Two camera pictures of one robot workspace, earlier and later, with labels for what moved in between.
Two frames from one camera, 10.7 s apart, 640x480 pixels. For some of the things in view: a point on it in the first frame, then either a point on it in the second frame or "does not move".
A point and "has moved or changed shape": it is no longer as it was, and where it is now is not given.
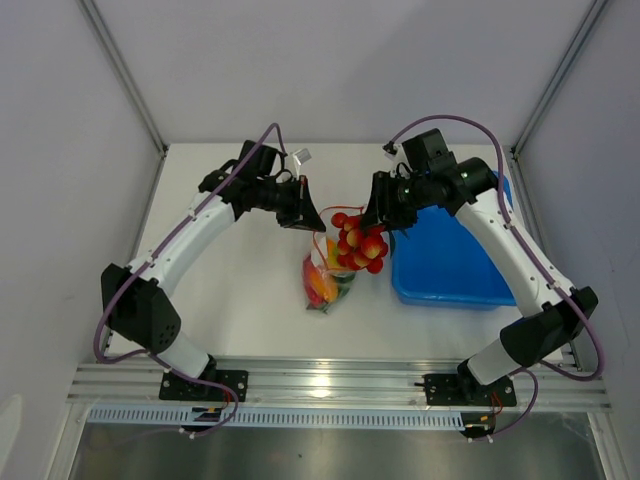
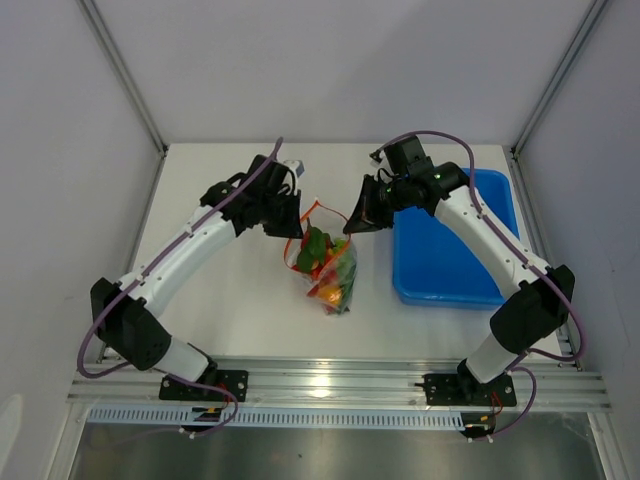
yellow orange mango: (332, 252) -> (331, 295)
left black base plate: (172, 388) does not move
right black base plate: (464, 389) does not move
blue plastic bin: (437, 260) does not move
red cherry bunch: (359, 247) -> (315, 254)
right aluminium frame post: (539, 106) does not move
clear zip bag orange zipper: (325, 281) has moved or changed shape
